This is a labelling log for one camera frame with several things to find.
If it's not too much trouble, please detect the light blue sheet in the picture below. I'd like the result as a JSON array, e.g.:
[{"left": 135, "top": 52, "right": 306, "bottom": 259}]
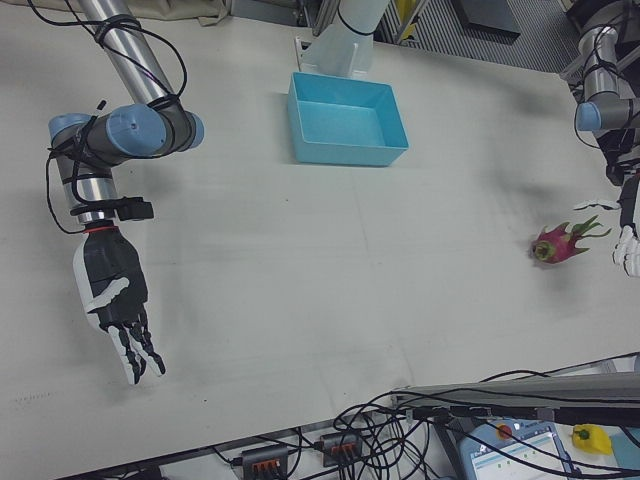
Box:
[{"left": 608, "top": 432, "right": 640, "bottom": 471}]

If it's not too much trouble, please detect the black monitor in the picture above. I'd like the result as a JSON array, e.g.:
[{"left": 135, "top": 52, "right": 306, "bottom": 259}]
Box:
[{"left": 391, "top": 372, "right": 640, "bottom": 426}]

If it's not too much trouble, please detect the yellow bell pepper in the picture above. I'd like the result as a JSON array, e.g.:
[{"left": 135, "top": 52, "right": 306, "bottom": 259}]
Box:
[{"left": 571, "top": 423, "right": 612, "bottom": 455}]

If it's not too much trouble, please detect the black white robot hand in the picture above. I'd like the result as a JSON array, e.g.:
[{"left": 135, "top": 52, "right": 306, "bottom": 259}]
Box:
[
  {"left": 573, "top": 174, "right": 640, "bottom": 277},
  {"left": 72, "top": 227, "right": 167, "bottom": 386}
]

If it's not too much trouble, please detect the light blue plastic bin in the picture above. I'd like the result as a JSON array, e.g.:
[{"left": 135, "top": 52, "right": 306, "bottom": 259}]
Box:
[{"left": 286, "top": 71, "right": 410, "bottom": 168}]

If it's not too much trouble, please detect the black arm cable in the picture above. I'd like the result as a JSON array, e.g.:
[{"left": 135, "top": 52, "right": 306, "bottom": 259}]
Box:
[{"left": 27, "top": 0, "right": 189, "bottom": 236}]

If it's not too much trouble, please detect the pink dragon fruit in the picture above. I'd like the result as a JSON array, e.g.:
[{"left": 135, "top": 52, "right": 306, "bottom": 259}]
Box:
[{"left": 530, "top": 214, "right": 612, "bottom": 266}]

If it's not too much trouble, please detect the beige cloth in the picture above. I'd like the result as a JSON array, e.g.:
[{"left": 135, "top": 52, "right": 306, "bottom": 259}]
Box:
[{"left": 139, "top": 0, "right": 234, "bottom": 27}]

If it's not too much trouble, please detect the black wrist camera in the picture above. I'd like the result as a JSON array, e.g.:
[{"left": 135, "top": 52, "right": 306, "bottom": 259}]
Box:
[{"left": 114, "top": 197, "right": 155, "bottom": 221}]

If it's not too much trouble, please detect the teach pendant with red button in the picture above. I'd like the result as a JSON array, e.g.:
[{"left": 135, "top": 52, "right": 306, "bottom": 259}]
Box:
[{"left": 452, "top": 414, "right": 584, "bottom": 480}]

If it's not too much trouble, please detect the black flat tray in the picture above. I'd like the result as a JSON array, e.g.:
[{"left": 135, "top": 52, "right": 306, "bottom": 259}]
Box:
[{"left": 452, "top": 0, "right": 524, "bottom": 36}]

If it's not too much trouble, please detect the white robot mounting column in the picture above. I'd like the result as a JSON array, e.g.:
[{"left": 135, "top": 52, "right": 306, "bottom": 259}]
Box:
[{"left": 293, "top": 0, "right": 389, "bottom": 79}]

